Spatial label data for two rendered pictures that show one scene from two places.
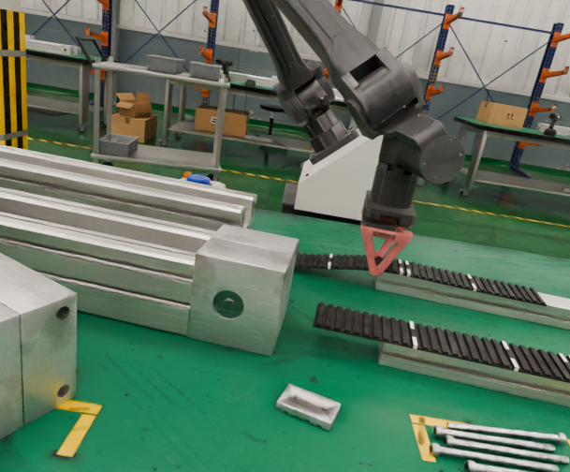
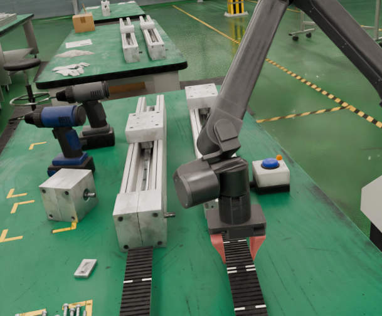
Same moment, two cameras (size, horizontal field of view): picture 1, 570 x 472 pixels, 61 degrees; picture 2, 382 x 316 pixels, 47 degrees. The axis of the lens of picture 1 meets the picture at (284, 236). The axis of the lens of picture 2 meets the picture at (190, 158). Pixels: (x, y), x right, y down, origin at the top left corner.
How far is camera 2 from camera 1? 0.98 m
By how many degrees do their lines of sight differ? 77
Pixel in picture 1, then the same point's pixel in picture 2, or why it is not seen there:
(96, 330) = not seen: hidden behind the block
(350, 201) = not seen: outside the picture
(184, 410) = (77, 243)
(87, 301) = not seen: hidden behind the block
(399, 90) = (204, 138)
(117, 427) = (66, 234)
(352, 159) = not seen: outside the picture
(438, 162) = (180, 193)
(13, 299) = (61, 184)
